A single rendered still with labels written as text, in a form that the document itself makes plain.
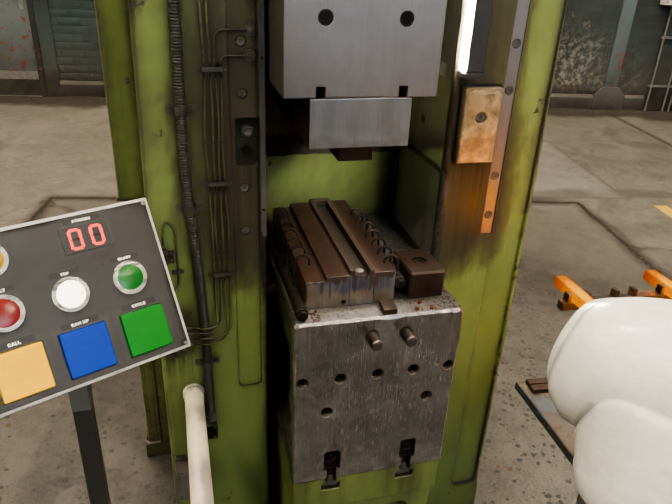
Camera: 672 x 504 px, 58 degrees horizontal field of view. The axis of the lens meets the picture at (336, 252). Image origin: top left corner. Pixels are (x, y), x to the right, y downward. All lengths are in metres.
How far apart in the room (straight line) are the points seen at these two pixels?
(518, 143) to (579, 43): 6.45
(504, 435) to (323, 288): 1.34
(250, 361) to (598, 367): 1.14
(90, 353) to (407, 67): 0.75
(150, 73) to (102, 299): 0.44
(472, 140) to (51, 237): 0.88
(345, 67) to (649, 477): 0.86
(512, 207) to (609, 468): 1.12
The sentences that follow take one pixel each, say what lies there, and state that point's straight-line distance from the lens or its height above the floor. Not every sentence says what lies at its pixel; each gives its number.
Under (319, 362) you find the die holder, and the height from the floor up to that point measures 0.82.
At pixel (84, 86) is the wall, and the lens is 7.56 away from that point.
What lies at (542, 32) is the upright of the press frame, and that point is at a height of 1.47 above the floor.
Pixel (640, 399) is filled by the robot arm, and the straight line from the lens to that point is 0.50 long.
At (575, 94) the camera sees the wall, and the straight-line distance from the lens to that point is 8.05.
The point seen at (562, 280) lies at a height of 0.95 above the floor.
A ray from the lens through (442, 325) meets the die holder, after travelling 1.38.
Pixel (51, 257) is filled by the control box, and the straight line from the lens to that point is 1.09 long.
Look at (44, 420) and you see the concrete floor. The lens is 2.59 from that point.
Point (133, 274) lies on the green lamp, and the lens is 1.12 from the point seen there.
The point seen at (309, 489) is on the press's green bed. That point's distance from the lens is 1.59.
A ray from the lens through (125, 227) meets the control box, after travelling 1.13.
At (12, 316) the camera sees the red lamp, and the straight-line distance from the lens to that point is 1.07.
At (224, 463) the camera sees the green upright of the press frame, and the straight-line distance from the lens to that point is 1.75.
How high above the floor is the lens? 1.61
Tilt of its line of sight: 26 degrees down
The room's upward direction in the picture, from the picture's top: 3 degrees clockwise
